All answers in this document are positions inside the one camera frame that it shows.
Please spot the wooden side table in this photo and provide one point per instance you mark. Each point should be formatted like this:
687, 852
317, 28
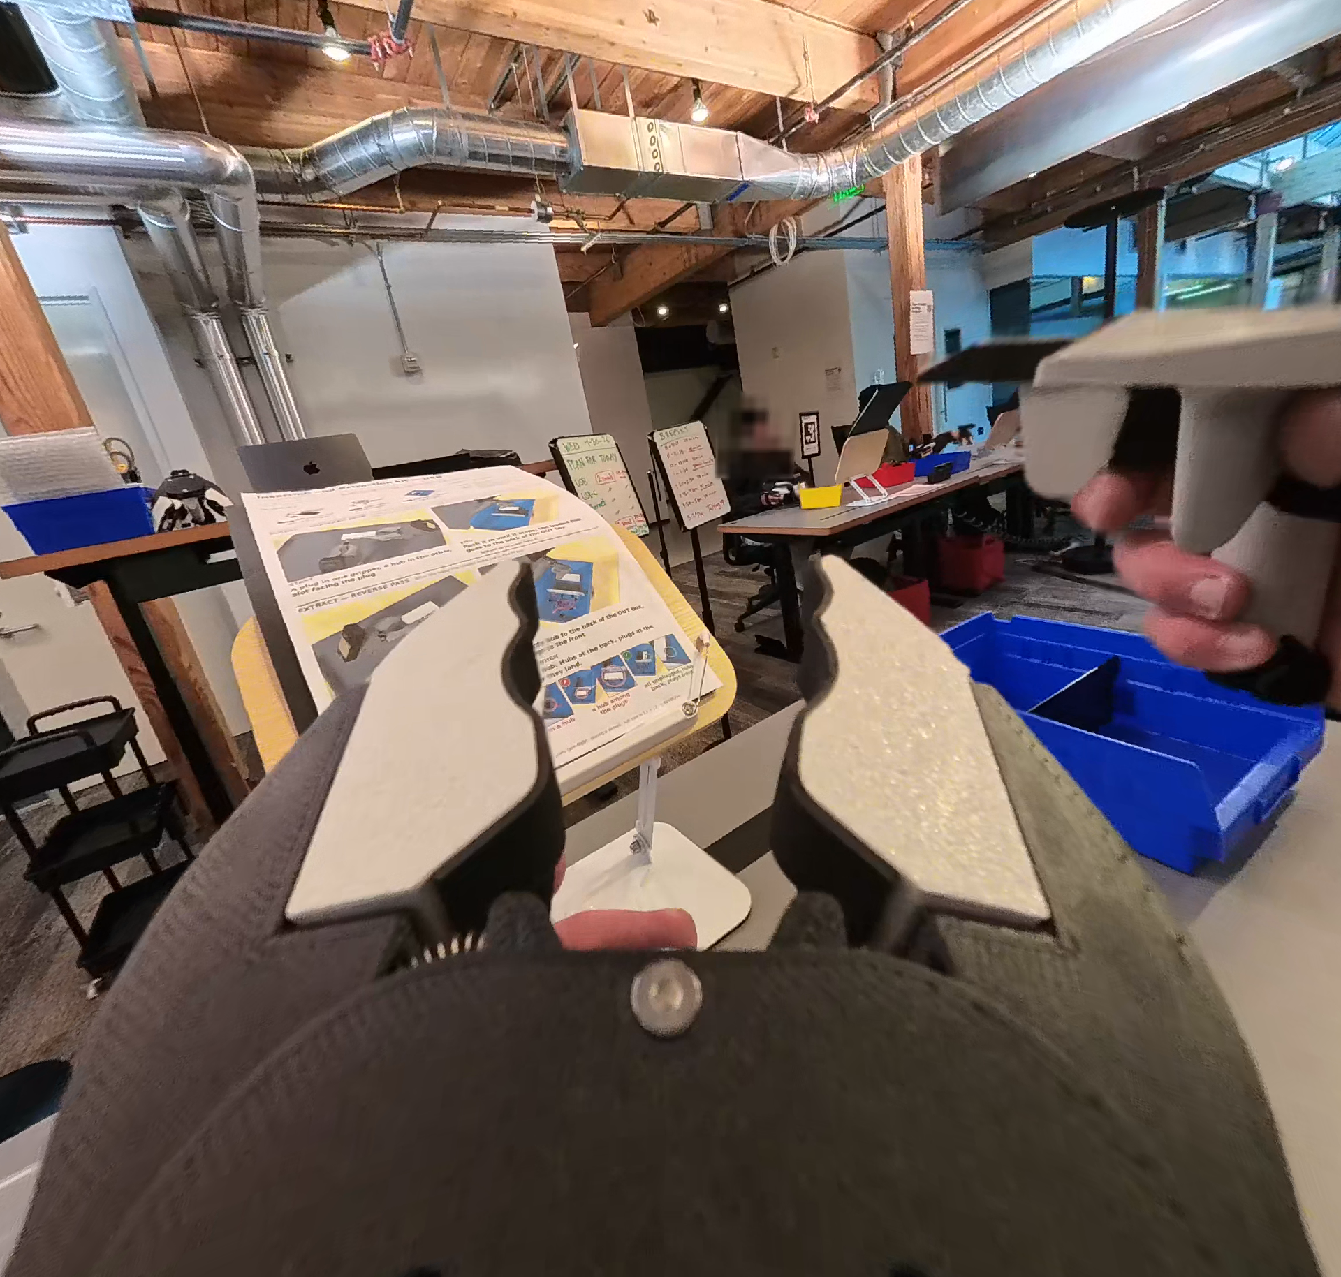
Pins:
105, 557

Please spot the small marker sign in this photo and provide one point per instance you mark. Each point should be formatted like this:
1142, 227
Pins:
809, 433

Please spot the instruction sheet on stand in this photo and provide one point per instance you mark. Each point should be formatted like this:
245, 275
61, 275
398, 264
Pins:
256, 690

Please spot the red floor bin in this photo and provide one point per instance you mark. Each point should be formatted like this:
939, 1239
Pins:
908, 597
969, 562

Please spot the black cart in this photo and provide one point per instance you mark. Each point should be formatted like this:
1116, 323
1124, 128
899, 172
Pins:
74, 837

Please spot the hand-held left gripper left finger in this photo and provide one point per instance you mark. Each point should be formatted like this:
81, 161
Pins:
418, 774

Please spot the grey laptop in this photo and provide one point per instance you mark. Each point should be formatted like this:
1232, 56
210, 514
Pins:
304, 465

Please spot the wide yellow bin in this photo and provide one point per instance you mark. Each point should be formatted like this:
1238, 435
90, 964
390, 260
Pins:
820, 496

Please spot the wooden desk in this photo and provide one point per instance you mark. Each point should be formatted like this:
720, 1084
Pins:
838, 513

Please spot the white stack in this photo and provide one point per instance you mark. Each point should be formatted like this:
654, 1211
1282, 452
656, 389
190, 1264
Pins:
52, 465

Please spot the silver air duct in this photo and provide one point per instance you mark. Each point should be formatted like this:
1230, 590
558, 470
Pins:
648, 157

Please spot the white paper notice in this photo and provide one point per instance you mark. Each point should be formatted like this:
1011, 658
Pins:
921, 314

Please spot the whiteboard with green writing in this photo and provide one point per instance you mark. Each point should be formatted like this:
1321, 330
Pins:
602, 481

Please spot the whiteboard with red writing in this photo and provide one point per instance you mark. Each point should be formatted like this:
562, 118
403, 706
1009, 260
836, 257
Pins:
691, 476

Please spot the person's right hand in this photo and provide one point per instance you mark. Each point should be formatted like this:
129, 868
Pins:
1183, 592

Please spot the red desk bin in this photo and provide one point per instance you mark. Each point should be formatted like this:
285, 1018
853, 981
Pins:
893, 474

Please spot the person's left hand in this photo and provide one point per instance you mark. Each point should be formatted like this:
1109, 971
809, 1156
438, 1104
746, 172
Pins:
628, 929

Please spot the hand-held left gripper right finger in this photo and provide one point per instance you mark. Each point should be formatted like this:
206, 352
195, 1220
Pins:
912, 774

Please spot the printed instruction sheet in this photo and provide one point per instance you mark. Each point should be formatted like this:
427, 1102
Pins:
586, 524

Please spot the blue plastic bin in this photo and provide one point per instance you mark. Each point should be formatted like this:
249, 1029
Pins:
941, 463
74, 524
1131, 806

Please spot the silver ceiling ducts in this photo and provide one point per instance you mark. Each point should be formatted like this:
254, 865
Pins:
105, 163

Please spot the cardboard stand with black panel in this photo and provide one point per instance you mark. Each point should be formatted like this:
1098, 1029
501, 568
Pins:
869, 439

